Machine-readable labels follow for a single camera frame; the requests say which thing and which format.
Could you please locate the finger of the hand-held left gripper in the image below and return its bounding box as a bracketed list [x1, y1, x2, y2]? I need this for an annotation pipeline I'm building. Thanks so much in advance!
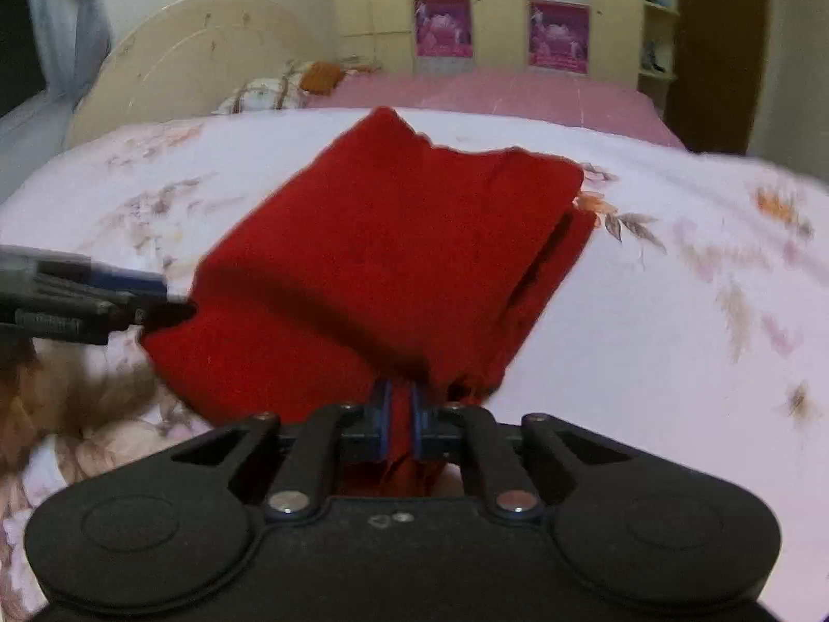
[0, 246, 169, 300]
[0, 290, 196, 346]

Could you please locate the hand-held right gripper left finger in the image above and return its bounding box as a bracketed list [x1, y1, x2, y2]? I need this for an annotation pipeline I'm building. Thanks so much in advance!
[169, 381, 393, 523]

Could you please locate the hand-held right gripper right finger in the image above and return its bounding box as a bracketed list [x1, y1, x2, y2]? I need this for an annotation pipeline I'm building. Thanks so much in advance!
[409, 384, 639, 520]

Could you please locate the red knit sweater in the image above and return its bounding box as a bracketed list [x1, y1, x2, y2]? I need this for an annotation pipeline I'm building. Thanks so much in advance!
[139, 105, 600, 500]

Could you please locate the patterned checked pillow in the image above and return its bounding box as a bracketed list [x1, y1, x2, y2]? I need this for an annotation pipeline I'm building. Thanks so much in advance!
[216, 76, 310, 116]

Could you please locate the cream arched headboard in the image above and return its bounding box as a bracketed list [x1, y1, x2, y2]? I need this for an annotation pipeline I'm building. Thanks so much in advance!
[65, 0, 334, 150]

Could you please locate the white floral blanket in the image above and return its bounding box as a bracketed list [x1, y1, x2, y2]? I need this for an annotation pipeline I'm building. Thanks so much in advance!
[0, 107, 829, 622]

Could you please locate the grey curtain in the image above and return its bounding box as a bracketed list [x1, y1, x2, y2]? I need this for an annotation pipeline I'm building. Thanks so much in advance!
[24, 0, 112, 100]

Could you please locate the orange striped cushion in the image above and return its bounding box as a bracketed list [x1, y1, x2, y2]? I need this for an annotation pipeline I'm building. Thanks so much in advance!
[301, 61, 346, 95]

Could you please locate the pink checked bed sheet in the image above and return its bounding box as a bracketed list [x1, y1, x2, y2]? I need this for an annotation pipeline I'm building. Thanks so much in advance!
[304, 70, 688, 150]

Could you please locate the cream wardrobe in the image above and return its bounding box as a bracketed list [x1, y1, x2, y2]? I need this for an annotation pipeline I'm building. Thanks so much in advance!
[324, 0, 649, 80]

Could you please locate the cream corner shelf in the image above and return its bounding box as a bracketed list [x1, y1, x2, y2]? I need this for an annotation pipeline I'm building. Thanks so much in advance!
[637, 0, 682, 112]

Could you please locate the brown wooden door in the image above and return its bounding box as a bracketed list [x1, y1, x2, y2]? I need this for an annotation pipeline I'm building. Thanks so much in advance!
[666, 0, 773, 157]

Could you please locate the pink wall poster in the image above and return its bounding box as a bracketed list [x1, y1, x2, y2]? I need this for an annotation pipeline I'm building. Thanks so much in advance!
[527, 1, 591, 74]
[414, 0, 473, 74]

